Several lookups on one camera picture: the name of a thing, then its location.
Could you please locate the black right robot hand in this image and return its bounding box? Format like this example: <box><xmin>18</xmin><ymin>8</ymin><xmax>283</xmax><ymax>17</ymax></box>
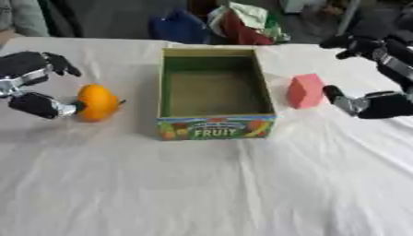
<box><xmin>317</xmin><ymin>29</ymin><xmax>413</xmax><ymax>120</ymax></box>

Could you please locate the person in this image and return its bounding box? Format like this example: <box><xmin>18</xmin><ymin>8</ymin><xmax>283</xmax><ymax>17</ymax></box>
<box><xmin>0</xmin><ymin>0</ymin><xmax>52</xmax><ymax>39</ymax></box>

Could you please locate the orange toy fruit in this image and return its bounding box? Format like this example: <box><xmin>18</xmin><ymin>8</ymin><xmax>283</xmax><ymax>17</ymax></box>
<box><xmin>74</xmin><ymin>84</ymin><xmax>128</xmax><ymax>123</ymax></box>

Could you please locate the cardboard box with green inside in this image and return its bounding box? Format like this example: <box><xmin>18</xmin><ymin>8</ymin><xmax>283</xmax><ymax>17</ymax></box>
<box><xmin>155</xmin><ymin>47</ymin><xmax>279</xmax><ymax>142</ymax></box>

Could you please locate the red and green crumpled bag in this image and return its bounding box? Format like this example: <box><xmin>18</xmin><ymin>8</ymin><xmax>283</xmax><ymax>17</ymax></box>
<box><xmin>206</xmin><ymin>1</ymin><xmax>292</xmax><ymax>46</ymax></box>

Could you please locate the pink block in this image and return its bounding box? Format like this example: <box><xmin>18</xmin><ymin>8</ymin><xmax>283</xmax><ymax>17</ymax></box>
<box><xmin>285</xmin><ymin>73</ymin><xmax>328</xmax><ymax>110</ymax></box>

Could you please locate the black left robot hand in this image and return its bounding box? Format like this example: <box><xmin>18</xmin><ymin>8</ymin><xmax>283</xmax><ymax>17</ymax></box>
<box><xmin>0</xmin><ymin>51</ymin><xmax>89</xmax><ymax>120</ymax></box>

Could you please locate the blue bag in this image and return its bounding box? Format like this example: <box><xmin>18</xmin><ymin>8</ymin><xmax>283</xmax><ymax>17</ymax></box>
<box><xmin>147</xmin><ymin>8</ymin><xmax>212</xmax><ymax>44</ymax></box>

